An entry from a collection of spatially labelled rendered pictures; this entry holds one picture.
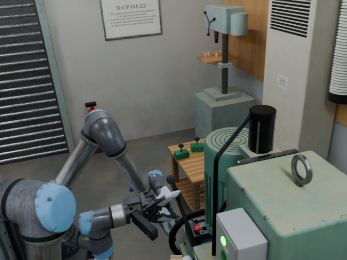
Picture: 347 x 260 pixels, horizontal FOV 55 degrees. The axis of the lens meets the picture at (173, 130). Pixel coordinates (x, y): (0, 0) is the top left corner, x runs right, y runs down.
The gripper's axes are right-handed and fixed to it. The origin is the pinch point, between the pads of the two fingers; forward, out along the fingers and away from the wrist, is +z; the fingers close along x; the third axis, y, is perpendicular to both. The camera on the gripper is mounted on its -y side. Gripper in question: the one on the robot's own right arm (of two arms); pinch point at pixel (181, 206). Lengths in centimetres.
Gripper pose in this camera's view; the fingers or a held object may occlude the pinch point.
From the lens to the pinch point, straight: 121.3
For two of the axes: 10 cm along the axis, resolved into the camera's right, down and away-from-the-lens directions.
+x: 0.0, 7.6, 6.5
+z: 9.6, -1.8, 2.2
